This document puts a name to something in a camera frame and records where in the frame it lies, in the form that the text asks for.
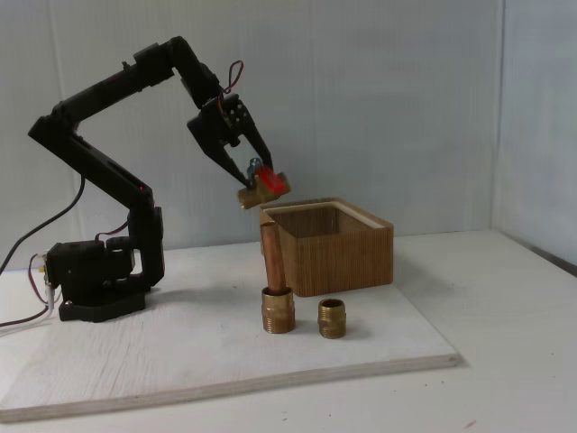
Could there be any tall brass coupling fitting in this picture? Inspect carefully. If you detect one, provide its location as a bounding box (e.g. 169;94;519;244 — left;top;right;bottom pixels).
261;286;296;335

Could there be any small controller board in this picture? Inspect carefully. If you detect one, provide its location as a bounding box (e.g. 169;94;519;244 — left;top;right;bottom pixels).
37;250;51;288

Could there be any copper pipe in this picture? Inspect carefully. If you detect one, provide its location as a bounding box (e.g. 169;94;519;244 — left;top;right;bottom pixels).
260;222;286;292

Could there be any ribbed wooden box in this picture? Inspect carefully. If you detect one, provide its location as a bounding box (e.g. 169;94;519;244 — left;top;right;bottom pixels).
261;196;395;298

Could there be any red black servo wire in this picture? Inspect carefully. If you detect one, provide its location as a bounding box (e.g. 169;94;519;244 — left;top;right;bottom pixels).
217;60;247;119

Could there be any black camera cable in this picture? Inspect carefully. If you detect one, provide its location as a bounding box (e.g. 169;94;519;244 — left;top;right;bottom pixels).
0;174;87;274

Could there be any white plywood board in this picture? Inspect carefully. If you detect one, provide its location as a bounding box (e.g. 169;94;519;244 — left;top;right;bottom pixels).
0;245;465;425

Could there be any white wire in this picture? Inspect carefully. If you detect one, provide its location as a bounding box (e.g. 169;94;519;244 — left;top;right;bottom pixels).
0;288;59;337

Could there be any red power wire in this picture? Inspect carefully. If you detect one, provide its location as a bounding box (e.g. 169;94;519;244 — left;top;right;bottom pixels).
0;253;51;328

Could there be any short brass threaded nipple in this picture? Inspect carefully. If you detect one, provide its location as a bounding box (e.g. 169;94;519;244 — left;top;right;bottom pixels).
317;298;347;339

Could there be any brass ball valve red handle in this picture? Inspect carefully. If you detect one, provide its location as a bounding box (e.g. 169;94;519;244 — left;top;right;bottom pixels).
237;157;292;211

